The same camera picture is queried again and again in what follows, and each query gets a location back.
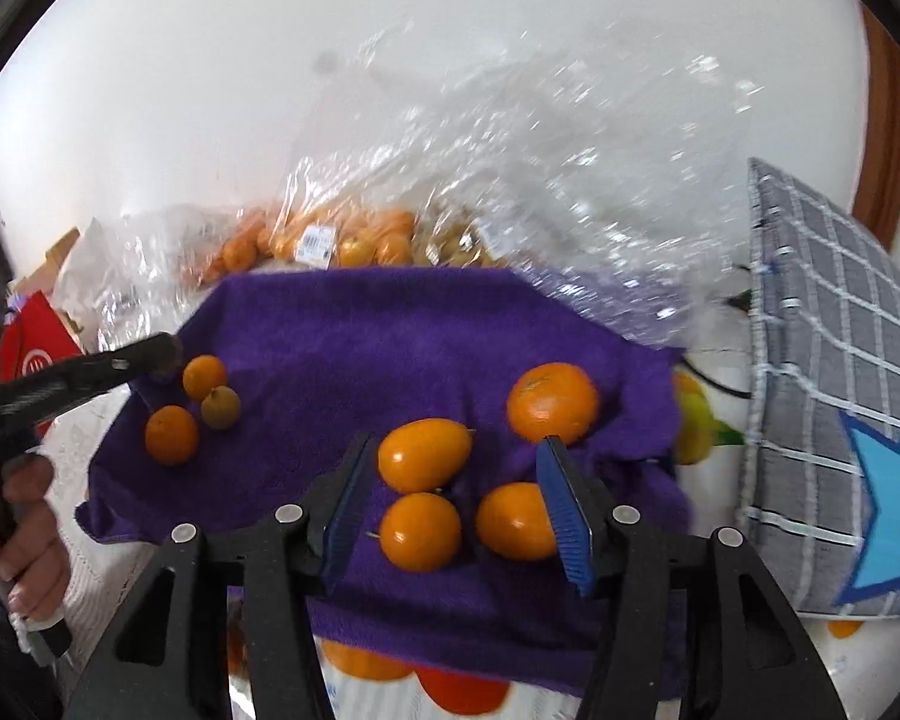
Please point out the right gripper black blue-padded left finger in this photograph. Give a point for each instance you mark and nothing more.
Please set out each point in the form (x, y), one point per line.
(164, 655)

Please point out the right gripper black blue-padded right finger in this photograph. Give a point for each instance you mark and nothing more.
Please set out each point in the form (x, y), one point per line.
(747, 653)

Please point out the person's left hand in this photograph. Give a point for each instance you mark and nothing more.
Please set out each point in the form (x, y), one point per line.
(34, 564)

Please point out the red package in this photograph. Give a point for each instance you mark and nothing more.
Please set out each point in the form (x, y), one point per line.
(34, 337)

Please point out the round orange lower middle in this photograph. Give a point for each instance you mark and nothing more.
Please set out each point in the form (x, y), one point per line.
(420, 533)

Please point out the small orange lower left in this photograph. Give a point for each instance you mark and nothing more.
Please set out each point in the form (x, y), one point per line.
(171, 435)

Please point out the small orange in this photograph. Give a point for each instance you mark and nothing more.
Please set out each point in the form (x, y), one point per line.
(201, 375)
(171, 435)

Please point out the small green-yellow fruit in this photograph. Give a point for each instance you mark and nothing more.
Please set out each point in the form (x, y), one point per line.
(221, 408)

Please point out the oval orange kumquat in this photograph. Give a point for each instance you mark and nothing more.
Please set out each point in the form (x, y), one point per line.
(423, 455)

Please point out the grey checked cushion blue star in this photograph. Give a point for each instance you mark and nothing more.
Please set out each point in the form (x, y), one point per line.
(820, 483)

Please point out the small orange upper left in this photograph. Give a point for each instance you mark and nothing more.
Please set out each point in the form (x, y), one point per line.
(201, 375)

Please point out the round orange lower right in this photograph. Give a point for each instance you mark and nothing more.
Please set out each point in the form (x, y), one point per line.
(512, 521)

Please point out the purple towel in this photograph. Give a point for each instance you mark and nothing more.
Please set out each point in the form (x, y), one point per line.
(320, 357)

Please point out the large round orange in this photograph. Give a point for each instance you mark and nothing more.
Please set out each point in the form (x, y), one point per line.
(556, 399)

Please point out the clear plastic fruit bag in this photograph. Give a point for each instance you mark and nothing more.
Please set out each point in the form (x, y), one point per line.
(603, 174)

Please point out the brown wooden door frame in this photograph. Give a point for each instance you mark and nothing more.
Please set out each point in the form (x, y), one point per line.
(877, 198)

